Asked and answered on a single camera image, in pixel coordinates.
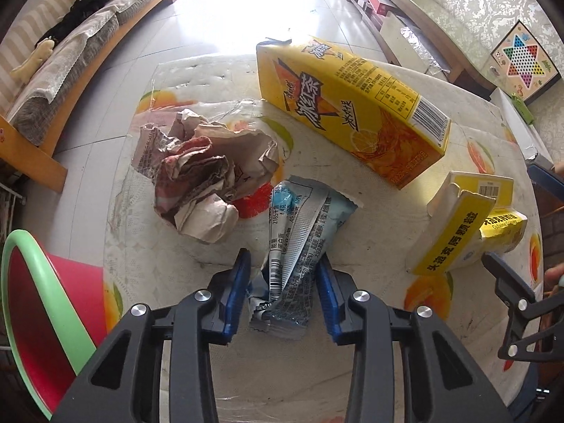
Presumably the red bin with green rim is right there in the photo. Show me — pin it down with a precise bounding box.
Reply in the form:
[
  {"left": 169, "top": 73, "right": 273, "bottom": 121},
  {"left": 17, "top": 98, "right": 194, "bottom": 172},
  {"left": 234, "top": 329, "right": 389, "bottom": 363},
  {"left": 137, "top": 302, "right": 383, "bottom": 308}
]
[{"left": 0, "top": 228, "right": 109, "bottom": 421}]

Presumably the silver blue plastic wrapper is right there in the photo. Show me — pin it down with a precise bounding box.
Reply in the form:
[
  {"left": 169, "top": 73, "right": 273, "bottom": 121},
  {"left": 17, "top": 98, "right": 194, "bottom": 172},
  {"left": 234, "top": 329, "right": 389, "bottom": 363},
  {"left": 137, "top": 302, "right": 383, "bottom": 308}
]
[{"left": 249, "top": 175, "right": 357, "bottom": 342}]

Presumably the low wooden cabinet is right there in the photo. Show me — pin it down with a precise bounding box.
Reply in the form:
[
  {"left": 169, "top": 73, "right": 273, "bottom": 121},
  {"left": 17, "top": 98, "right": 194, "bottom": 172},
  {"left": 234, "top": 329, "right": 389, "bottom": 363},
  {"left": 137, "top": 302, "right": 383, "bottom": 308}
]
[{"left": 344, "top": 0, "right": 498, "bottom": 98}]

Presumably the crumpled printed paper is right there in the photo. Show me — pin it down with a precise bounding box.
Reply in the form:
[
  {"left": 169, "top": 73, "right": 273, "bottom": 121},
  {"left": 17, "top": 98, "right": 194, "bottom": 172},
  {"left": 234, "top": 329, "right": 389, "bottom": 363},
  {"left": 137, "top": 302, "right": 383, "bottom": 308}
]
[{"left": 132, "top": 108, "right": 283, "bottom": 245}]

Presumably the white flat board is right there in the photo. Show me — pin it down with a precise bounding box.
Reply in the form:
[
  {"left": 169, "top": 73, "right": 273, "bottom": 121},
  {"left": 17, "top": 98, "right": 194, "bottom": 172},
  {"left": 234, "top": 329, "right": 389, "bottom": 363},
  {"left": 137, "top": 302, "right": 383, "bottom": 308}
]
[{"left": 379, "top": 13, "right": 435, "bottom": 69}]

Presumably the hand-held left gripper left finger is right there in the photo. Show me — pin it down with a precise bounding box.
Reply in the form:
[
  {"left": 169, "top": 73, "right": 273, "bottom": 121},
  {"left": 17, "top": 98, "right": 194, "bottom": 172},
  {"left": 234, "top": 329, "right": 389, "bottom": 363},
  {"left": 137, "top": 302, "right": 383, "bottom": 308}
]
[{"left": 50, "top": 248, "right": 253, "bottom": 423}]

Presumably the yellow tea carton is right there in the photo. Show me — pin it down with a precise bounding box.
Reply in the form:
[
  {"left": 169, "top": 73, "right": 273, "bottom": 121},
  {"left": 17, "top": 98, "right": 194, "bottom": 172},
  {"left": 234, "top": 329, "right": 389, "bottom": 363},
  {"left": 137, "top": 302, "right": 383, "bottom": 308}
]
[{"left": 256, "top": 37, "right": 452, "bottom": 191}]

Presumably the white seat cover cloth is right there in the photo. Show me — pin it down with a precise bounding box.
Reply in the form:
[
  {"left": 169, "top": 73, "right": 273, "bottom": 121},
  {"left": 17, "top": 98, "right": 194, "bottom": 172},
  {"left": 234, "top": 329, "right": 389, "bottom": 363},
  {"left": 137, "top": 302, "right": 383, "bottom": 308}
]
[{"left": 9, "top": 0, "right": 170, "bottom": 115}]

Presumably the person's right hand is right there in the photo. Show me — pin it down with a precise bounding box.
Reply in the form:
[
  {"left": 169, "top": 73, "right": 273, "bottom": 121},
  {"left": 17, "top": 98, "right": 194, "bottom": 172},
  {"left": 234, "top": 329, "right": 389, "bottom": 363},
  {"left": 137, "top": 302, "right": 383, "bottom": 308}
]
[{"left": 544, "top": 263, "right": 564, "bottom": 294}]

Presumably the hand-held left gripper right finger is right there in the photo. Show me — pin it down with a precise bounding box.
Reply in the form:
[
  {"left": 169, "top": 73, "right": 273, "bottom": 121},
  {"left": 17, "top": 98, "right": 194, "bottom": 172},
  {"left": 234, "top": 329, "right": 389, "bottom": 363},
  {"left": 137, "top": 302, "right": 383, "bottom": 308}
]
[{"left": 317, "top": 255, "right": 514, "bottom": 423}]

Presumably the white yellow medicine box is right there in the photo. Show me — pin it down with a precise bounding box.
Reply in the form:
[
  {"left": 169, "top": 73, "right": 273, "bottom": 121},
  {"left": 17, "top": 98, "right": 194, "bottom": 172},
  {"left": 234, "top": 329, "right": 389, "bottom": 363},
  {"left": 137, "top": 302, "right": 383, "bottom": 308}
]
[{"left": 405, "top": 171, "right": 515, "bottom": 276}]

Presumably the black garment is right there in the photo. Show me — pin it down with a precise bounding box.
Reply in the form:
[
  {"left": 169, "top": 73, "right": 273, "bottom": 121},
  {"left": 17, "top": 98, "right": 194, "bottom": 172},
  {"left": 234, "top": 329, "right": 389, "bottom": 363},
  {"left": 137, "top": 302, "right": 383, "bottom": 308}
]
[{"left": 42, "top": 0, "right": 116, "bottom": 45}]

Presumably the star checkers board game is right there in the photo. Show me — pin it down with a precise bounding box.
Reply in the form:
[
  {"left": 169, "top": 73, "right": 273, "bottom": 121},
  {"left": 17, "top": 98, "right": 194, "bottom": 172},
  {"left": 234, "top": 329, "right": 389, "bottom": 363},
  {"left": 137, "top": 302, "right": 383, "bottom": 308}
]
[{"left": 490, "top": 20, "right": 562, "bottom": 106}]

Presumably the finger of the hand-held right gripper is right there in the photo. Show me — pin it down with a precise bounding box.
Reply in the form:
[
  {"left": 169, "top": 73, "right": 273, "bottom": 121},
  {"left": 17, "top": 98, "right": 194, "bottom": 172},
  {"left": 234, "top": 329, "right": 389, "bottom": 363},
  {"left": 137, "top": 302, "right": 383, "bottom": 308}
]
[
  {"left": 481, "top": 250, "right": 564, "bottom": 361},
  {"left": 528, "top": 162, "right": 564, "bottom": 191}
]

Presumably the striped sofa back cover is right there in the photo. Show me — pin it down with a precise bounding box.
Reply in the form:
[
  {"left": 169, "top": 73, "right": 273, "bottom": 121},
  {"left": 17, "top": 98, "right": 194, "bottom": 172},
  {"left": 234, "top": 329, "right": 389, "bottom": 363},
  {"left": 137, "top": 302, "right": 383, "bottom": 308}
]
[{"left": 0, "top": 0, "right": 95, "bottom": 98}]

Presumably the wooden frame sofa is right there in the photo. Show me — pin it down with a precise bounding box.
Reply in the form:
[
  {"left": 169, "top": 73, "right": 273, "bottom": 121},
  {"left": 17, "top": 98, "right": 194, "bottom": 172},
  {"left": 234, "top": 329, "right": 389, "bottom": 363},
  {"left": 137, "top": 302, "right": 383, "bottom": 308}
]
[{"left": 0, "top": 0, "right": 192, "bottom": 195}]

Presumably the red flat box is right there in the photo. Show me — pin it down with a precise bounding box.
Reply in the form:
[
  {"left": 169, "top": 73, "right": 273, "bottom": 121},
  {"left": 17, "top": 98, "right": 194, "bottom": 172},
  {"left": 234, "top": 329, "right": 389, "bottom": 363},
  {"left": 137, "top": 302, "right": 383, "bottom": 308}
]
[{"left": 363, "top": 0, "right": 397, "bottom": 16}]

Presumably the white wire book rack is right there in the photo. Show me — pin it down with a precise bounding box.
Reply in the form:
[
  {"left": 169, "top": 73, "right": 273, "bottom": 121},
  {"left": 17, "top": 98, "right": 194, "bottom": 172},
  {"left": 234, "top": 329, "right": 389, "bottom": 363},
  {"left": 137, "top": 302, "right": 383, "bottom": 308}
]
[{"left": 0, "top": 176, "right": 27, "bottom": 230}]

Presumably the fruit print tablecloth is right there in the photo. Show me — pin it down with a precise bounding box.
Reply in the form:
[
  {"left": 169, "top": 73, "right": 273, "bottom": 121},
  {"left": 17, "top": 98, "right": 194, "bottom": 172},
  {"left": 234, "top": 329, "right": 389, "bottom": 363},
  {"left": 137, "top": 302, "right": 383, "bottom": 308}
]
[{"left": 103, "top": 53, "right": 545, "bottom": 423}]

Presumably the small yellow box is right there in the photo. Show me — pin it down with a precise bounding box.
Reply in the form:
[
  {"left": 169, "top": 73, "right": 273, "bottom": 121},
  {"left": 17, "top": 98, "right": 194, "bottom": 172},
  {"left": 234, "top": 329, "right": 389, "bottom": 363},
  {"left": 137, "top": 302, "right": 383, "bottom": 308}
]
[{"left": 478, "top": 207, "right": 528, "bottom": 254}]

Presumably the cream plush toy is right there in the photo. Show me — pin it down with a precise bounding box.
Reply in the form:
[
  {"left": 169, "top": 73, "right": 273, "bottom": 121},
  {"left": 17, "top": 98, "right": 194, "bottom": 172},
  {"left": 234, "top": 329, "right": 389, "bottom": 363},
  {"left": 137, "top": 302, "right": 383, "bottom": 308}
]
[{"left": 10, "top": 39, "right": 56, "bottom": 81}]

